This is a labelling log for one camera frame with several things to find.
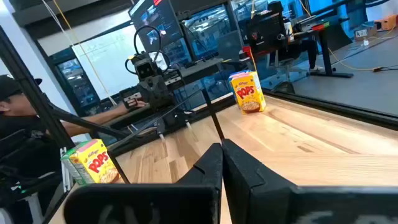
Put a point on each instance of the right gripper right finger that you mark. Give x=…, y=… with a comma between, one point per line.
x=280, y=205

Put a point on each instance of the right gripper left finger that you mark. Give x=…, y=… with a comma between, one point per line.
x=155, y=205

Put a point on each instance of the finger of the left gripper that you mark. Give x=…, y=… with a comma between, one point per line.
x=164, y=93
x=150, y=93

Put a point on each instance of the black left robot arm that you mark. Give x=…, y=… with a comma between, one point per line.
x=169, y=117

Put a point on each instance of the person's hand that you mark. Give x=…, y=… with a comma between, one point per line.
x=138, y=104

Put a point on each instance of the large dark display screen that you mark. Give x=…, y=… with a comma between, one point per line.
x=155, y=21

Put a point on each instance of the black office chair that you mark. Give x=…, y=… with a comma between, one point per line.
x=265, y=31

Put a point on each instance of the person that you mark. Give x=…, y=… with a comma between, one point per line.
x=28, y=149
x=306, y=48

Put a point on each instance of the black cap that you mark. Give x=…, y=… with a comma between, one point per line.
x=9, y=85

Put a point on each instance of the black standing desk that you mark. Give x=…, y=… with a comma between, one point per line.
x=325, y=53

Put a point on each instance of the cardboard box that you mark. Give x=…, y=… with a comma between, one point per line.
x=368, y=35

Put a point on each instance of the orange box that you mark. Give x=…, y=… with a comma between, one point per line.
x=387, y=22

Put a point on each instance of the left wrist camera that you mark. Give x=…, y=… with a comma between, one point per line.
x=144, y=70

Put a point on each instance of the wooden shelf with black frame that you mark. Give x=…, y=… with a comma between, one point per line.
x=214, y=116

